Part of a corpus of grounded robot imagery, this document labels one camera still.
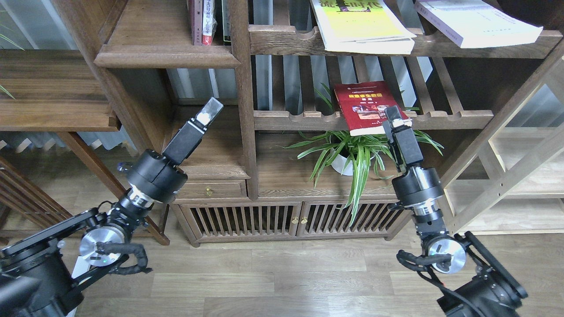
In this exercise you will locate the red cover book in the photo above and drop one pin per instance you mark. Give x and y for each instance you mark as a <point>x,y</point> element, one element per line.
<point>363,106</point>

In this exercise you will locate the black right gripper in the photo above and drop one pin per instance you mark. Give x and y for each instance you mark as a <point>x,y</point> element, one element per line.
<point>417,187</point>

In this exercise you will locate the dark slatted wooden chair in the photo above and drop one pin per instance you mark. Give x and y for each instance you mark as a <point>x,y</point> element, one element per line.
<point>18,194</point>

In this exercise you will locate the yellow cover book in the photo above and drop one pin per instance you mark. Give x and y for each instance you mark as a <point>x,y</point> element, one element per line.
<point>361,26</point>

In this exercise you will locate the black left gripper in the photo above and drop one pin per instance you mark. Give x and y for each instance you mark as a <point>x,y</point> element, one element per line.
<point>156,175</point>

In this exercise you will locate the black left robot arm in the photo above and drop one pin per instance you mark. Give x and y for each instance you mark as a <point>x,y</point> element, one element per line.
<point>35,282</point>

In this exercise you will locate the left slatted cabinet door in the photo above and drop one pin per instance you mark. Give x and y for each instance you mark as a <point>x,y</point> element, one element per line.
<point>230,222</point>

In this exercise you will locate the light wooden shelf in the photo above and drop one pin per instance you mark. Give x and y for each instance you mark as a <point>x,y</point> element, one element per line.
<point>524,189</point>

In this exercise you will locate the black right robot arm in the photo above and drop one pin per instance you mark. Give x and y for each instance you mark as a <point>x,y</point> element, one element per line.
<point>492,292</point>

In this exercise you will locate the white stand leg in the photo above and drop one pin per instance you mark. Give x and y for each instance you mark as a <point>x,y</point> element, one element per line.
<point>81,269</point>

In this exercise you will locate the red white upright book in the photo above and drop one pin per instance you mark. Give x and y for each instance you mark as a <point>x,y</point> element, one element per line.
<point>209,23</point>

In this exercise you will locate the white lavender book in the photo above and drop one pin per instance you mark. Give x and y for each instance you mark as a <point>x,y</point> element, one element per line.
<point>476,24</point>

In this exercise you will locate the right slatted cabinet door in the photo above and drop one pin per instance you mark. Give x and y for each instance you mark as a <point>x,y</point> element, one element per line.
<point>330,219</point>

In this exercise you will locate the green spider plant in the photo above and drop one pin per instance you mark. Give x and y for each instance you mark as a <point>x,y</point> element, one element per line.
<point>326,154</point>

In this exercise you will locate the dark wooden bookshelf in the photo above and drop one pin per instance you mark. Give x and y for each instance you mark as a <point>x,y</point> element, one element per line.
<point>465,97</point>

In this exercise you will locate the dark upright book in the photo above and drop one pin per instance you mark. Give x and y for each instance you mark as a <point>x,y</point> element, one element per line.
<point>226,25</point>

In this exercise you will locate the slatted cabinet door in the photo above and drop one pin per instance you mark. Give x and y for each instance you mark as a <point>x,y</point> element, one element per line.
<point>330,219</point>
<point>230,222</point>

